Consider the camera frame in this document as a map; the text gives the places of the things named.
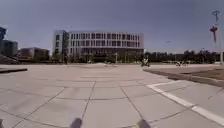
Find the pale stone slab plaza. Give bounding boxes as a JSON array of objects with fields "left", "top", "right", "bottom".
[{"left": 0, "top": 63, "right": 224, "bottom": 128}]

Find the robot's own part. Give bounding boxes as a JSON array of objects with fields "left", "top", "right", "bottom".
[
  {"left": 137, "top": 118, "right": 152, "bottom": 128},
  {"left": 69, "top": 117, "right": 83, "bottom": 128}
]

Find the raised bed with kerb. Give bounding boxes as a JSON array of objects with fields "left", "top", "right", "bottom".
[{"left": 142, "top": 64, "right": 224, "bottom": 88}]

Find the row of trees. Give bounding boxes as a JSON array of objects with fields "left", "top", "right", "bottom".
[{"left": 143, "top": 49, "right": 222, "bottom": 65}]

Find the vehicle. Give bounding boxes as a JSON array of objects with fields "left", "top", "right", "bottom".
[
  {"left": 140, "top": 57, "right": 151, "bottom": 68},
  {"left": 174, "top": 60, "right": 188, "bottom": 68}
]

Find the low building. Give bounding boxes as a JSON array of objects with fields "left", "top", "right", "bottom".
[{"left": 18, "top": 46, "right": 51, "bottom": 62}]

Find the low dark kerb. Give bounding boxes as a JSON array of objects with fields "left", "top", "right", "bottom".
[{"left": 0, "top": 67, "right": 29, "bottom": 75}]

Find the dark building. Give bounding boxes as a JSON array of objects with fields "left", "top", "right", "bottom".
[{"left": 0, "top": 26, "right": 19, "bottom": 58}]

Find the white multi-storey building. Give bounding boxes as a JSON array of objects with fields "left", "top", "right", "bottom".
[{"left": 51, "top": 29, "right": 145, "bottom": 64}]

